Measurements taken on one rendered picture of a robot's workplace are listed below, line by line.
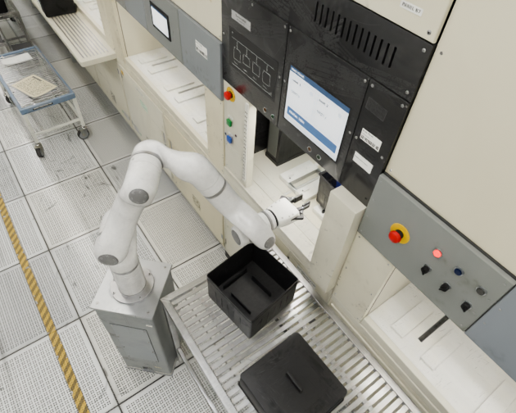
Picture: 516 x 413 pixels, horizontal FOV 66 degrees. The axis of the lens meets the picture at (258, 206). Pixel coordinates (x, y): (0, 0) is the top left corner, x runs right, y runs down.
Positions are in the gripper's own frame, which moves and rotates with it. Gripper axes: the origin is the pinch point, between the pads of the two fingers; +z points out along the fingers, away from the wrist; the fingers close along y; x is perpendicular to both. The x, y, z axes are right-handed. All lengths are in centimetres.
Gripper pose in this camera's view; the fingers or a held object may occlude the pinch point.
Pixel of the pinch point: (301, 201)
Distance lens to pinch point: 158.3
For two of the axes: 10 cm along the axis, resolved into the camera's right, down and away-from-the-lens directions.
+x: 0.5, -6.5, -7.6
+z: 8.1, -4.2, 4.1
